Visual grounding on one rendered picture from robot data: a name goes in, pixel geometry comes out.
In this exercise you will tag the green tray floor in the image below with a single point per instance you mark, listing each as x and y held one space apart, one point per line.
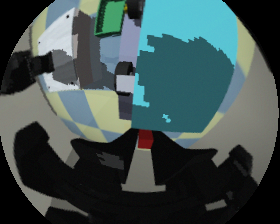
111 12

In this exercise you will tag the red-headed metal pin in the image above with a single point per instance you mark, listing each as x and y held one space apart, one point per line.
145 139

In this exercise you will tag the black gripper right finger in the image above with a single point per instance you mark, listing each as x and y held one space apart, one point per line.
169 158

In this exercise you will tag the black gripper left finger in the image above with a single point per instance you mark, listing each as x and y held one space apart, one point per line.
115 154

